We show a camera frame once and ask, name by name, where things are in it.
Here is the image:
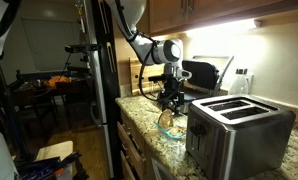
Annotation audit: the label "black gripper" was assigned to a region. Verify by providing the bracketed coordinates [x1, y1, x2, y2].
[158, 78, 187, 116]

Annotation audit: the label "toasted bread slice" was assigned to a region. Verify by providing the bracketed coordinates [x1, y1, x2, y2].
[157, 108, 174, 129]

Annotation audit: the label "stainless steel two-slot toaster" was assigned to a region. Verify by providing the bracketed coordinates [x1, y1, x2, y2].
[185, 94, 297, 180]

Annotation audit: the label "clear glass food container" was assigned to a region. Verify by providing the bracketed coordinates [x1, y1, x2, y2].
[153, 111, 188, 140]

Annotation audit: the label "black panini press grill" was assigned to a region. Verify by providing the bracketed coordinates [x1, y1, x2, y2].
[156, 55, 235, 114]

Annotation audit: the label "wooden cutting board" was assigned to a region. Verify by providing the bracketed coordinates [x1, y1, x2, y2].
[128, 56, 184, 97]

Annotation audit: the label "wooden base cabinet drawers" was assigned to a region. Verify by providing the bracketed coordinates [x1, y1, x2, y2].
[116, 109, 177, 180]

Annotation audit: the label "stainless steel refrigerator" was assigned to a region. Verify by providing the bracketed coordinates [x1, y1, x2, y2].
[85, 0, 123, 179]

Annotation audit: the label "under-cabinet light strip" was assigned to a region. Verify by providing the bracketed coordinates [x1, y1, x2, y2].
[185, 18, 262, 38]

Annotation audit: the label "wooden upper cabinets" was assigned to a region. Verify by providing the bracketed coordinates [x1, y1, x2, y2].
[148, 0, 298, 36]

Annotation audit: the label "dark wooden chair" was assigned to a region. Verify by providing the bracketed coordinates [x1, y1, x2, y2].
[55, 79, 93, 129]

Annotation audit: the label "orange object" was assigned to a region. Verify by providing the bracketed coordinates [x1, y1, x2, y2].
[43, 75, 72, 88]

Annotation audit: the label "light wooden stool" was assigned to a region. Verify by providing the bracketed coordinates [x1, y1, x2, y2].
[35, 140, 75, 161]

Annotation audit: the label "black clutter pile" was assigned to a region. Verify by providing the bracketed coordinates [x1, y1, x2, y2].
[15, 151, 90, 180]

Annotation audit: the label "white window blind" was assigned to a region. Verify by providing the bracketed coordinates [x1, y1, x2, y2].
[21, 18, 87, 73]

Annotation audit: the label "dark dining table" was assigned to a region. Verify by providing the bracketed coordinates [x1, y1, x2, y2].
[8, 78, 93, 108]

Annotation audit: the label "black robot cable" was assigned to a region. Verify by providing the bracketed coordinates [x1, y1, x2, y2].
[114, 0, 177, 103]

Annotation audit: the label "black camera stand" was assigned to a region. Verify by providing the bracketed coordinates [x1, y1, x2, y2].
[67, 52, 92, 76]

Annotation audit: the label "black stereo camera bar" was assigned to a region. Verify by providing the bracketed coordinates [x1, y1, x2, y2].
[64, 44, 99, 54]

